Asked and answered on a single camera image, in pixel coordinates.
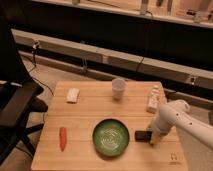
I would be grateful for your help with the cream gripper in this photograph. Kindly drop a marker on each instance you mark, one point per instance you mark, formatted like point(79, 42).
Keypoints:
point(155, 139)

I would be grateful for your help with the black eraser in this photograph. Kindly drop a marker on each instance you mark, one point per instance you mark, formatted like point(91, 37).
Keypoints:
point(143, 136)

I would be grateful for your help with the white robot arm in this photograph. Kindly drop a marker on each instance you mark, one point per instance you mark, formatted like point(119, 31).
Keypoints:
point(196, 136)

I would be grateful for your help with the white sponge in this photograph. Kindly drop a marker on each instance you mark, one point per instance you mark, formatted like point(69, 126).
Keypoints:
point(72, 95)

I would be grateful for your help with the white bottle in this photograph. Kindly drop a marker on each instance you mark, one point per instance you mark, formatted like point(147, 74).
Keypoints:
point(153, 100)

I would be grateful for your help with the green bowl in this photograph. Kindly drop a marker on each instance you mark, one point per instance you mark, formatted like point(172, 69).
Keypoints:
point(110, 137)

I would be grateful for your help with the translucent plastic cup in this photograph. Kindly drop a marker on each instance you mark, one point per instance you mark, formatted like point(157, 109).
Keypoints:
point(118, 88)

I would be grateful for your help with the orange carrot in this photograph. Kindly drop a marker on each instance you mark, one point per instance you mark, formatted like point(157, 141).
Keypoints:
point(63, 138)

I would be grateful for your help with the black office chair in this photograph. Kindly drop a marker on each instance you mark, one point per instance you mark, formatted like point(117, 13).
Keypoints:
point(18, 95)

